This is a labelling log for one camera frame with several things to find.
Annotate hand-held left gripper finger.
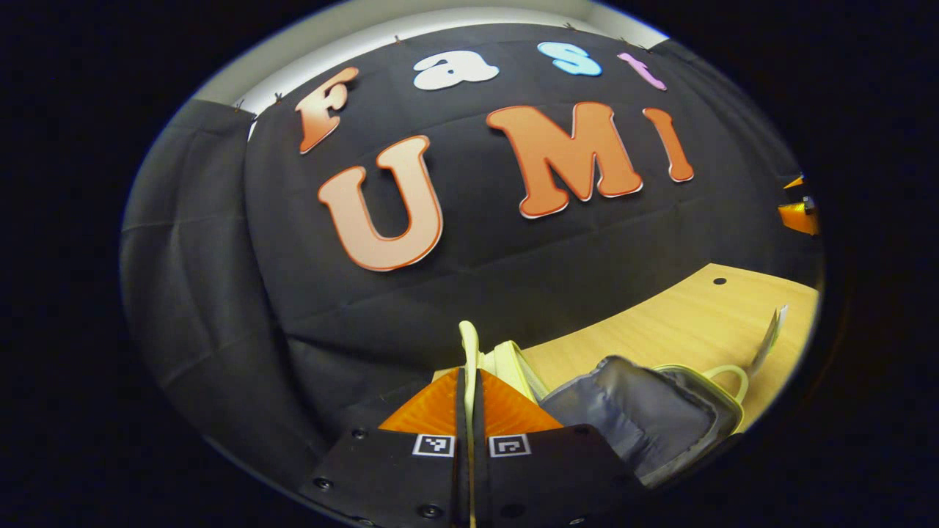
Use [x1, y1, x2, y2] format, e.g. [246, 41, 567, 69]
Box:
[299, 367, 471, 528]
[472, 369, 646, 528]

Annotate silver green striped cream tube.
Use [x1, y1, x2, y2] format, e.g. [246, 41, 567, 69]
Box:
[748, 304, 789, 376]

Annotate pale yellow suitcase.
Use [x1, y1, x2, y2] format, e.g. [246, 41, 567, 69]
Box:
[433, 320, 749, 488]

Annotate black backdrop cloth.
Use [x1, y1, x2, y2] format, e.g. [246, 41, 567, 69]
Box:
[120, 22, 822, 470]

